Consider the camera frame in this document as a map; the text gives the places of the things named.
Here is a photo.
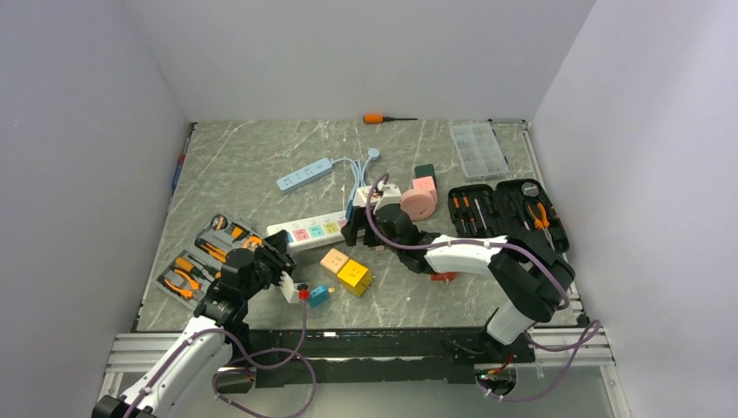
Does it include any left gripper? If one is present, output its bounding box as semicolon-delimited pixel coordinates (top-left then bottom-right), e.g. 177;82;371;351
242;232;296;300

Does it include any white power strip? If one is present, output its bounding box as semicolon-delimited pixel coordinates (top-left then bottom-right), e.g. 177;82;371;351
266;211;347;253

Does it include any orange cube adapter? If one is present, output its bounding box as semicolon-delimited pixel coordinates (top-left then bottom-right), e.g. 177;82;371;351
320;248;372;297

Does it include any light blue power strip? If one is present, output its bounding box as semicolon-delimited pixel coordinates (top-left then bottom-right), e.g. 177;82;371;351
276;158;333;194

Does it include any pink cube socket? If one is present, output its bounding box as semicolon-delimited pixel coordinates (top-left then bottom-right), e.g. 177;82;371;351
399;176;439;221

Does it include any dark green cube adapter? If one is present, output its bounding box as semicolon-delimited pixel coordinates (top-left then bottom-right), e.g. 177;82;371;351
413;164;436;181

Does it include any grey tool case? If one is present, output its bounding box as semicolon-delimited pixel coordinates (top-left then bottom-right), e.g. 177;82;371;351
154;212;263;311

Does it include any clear plastic organizer box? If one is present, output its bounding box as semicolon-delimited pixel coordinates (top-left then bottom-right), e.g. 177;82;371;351
450;122;509;179

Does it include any black tool case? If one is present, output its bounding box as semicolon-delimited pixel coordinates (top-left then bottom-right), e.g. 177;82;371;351
447;179;570;253

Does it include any white and blue cube adapter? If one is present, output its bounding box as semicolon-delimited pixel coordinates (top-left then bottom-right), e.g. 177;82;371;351
345;186;381;221

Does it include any red cube adapter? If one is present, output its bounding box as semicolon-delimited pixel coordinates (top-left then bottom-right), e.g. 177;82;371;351
430;272;457;283

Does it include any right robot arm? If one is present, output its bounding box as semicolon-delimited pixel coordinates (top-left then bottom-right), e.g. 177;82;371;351
341;204;575;361

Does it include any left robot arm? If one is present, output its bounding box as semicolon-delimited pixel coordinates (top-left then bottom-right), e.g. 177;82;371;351
91;230;309;417

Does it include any blue red pen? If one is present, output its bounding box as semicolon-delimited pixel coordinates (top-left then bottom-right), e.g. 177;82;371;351
171;139;190;192

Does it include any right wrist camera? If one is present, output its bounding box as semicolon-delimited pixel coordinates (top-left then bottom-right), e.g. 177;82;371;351
374;184;402;211

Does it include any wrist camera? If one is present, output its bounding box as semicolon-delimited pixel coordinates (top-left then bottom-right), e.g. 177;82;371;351
374;184;402;211
279;272;310;304

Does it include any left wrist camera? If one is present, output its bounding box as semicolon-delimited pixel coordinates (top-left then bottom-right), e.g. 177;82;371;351
279;272;310;304

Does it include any orange handled screwdriver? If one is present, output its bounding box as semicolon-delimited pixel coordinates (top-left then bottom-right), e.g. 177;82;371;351
363;114;417;125

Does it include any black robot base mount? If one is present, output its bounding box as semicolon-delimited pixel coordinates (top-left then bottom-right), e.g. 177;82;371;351
219;327;535;393

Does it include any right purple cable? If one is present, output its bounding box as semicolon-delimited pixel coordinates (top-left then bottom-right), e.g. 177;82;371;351
364;172;604;404

